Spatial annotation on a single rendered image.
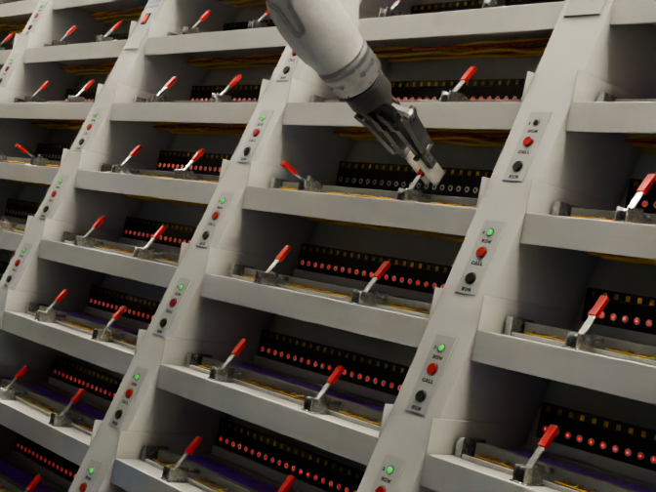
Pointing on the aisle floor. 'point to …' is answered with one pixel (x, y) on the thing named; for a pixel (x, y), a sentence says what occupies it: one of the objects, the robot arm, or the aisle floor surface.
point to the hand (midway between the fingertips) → (425, 165)
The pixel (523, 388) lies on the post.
